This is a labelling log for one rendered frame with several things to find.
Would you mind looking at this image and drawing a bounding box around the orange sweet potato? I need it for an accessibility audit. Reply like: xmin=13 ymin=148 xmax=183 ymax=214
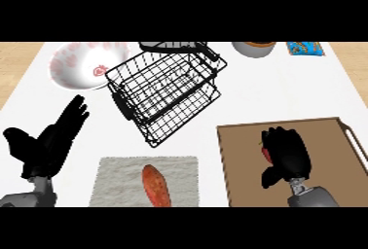
xmin=140 ymin=163 xmax=173 ymax=208

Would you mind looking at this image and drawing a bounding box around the grey cloth placemat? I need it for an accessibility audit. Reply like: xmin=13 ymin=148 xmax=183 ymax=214
xmin=87 ymin=156 xmax=201 ymax=208

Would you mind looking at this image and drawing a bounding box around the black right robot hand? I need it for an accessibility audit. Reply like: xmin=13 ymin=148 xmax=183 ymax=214
xmin=260 ymin=126 xmax=313 ymax=190

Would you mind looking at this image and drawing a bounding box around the white bowl with pink print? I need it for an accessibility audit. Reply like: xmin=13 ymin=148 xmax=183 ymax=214
xmin=49 ymin=42 xmax=136 ymax=91

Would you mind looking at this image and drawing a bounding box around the grey bowl with brown rim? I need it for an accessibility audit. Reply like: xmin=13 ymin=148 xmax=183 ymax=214
xmin=232 ymin=42 xmax=278 ymax=59

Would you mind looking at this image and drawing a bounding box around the blue snack packet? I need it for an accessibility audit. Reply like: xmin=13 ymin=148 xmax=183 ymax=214
xmin=287 ymin=42 xmax=327 ymax=57

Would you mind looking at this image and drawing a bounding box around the black wire tiered basket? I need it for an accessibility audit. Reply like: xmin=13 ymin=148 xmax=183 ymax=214
xmin=103 ymin=42 xmax=229 ymax=149

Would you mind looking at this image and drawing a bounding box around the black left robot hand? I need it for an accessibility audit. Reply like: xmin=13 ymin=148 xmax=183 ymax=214
xmin=1 ymin=94 xmax=92 ymax=180

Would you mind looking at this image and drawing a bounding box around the red bell pepper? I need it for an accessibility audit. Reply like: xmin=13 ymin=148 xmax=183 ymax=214
xmin=259 ymin=139 xmax=276 ymax=164

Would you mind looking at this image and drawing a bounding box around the brown wooden tray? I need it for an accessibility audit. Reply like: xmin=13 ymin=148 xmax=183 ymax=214
xmin=216 ymin=117 xmax=368 ymax=208

